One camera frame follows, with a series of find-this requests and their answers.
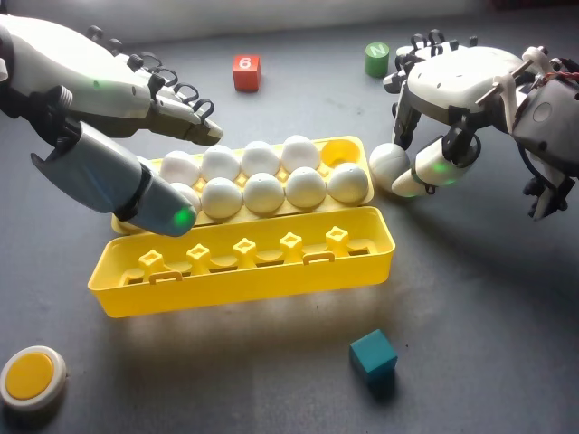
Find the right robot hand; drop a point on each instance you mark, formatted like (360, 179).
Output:
(457, 81)

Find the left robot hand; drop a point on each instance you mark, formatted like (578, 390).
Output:
(90, 77)

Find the white toy egg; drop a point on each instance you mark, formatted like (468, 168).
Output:
(221, 197)
(190, 192)
(220, 160)
(260, 158)
(299, 153)
(180, 165)
(347, 182)
(263, 192)
(389, 165)
(305, 186)

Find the yellow egg carton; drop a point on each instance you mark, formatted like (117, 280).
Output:
(249, 289)

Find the green letter cylinder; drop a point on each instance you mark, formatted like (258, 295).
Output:
(376, 59)

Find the red number block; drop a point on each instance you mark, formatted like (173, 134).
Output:
(246, 72)

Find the grey table cloth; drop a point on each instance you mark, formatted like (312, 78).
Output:
(452, 316)

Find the teal wooden block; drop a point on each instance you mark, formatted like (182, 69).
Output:
(373, 357)

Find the yellow round push button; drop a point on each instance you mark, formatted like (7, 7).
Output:
(31, 377)

